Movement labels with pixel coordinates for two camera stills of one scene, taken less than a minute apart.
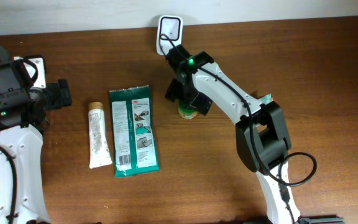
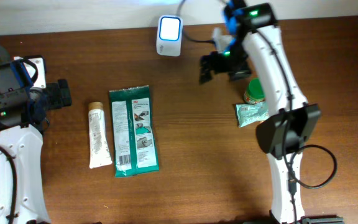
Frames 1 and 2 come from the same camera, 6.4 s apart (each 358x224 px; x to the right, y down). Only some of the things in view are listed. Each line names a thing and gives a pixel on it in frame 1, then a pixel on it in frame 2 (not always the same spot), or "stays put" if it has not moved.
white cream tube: (100, 154) stays put
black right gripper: (199, 102) → (243, 68)
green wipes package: (134, 139) stays put
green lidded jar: (185, 113) → (254, 93)
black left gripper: (61, 99) stays put
